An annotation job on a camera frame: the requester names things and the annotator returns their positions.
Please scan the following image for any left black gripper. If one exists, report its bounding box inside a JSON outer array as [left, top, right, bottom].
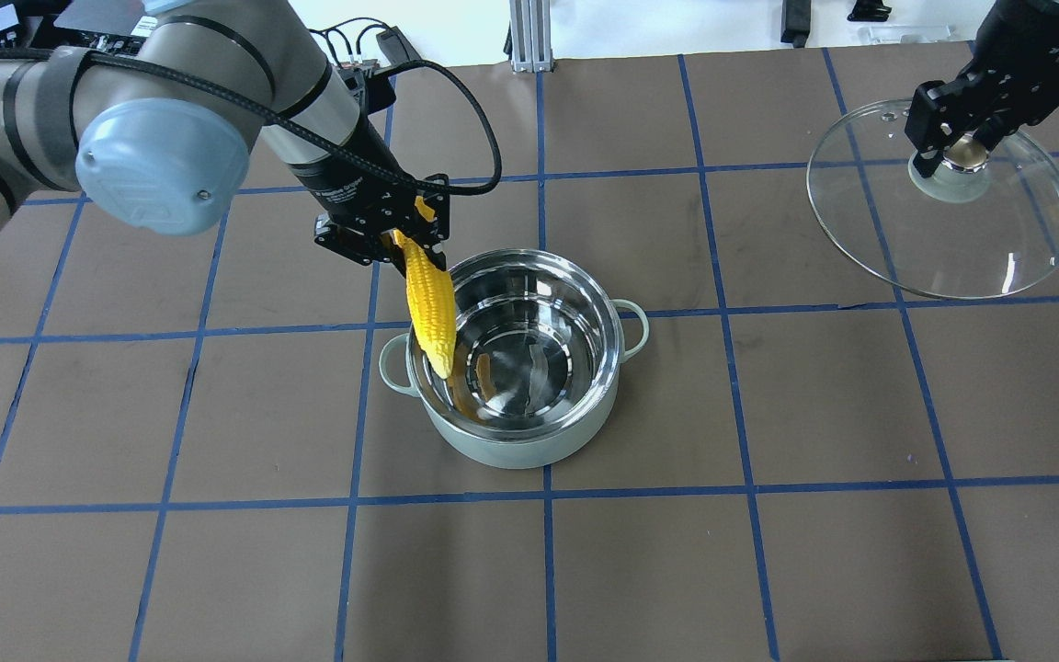
[[313, 169, 450, 280]]

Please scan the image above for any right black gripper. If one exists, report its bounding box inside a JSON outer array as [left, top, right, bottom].
[[907, 41, 1059, 179]]

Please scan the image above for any yellow corn cob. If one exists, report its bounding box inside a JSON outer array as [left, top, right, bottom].
[[391, 229, 457, 381]]

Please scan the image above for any glass pot lid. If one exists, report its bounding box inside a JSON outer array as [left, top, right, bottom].
[[806, 99, 1059, 299]]

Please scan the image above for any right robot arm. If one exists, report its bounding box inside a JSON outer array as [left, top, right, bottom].
[[907, 1, 1059, 177]]

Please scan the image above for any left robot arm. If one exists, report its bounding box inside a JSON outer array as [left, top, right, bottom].
[[0, 1, 447, 271]]

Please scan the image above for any pale green steel pot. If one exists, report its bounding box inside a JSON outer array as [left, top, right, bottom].
[[378, 248, 651, 470]]

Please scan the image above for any black power adapter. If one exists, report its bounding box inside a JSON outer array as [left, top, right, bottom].
[[375, 26, 423, 67]]

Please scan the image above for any brown table mat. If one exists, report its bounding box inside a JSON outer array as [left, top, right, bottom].
[[0, 43, 1059, 661]]

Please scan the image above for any black electronics box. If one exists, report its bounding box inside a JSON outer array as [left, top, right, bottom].
[[53, 1, 158, 56]]

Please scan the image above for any aluminium frame post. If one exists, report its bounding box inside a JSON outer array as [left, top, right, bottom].
[[506, 1, 555, 73]]

